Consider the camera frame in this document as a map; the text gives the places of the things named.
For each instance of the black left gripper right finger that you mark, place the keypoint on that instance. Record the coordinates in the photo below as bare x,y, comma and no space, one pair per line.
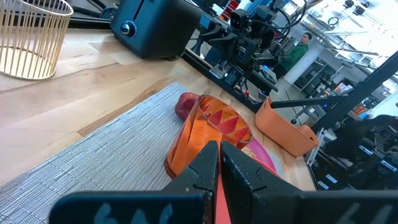
248,193

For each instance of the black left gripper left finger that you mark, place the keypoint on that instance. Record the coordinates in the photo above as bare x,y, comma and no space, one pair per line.
186,196

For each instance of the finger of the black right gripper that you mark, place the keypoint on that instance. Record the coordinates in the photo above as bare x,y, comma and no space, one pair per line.
214,32
227,45

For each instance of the brown toast slice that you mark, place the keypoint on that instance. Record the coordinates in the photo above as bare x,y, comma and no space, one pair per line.
249,152

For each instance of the pink plate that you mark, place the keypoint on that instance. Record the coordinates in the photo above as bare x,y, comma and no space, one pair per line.
262,154

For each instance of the orange patterned glass tumbler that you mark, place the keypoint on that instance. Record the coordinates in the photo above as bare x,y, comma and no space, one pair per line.
189,140

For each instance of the orange plastic basket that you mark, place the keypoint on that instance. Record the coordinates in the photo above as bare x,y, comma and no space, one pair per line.
280,130

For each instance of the red apple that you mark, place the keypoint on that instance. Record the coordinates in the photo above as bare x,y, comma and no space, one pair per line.
185,104

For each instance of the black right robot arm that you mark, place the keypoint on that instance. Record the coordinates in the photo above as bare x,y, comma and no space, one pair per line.
267,15

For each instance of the person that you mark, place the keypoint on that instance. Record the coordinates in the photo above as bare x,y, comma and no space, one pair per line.
293,56

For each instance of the black toaster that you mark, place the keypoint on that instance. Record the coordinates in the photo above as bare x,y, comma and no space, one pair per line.
155,31

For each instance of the grey woven placemat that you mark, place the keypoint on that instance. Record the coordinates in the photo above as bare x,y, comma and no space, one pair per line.
109,149

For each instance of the black side desk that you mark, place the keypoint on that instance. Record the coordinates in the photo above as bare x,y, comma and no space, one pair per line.
357,168

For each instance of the clear glass cup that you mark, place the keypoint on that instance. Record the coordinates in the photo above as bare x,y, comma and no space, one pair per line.
31,62

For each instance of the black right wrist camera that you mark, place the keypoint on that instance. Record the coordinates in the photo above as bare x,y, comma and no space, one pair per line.
239,19

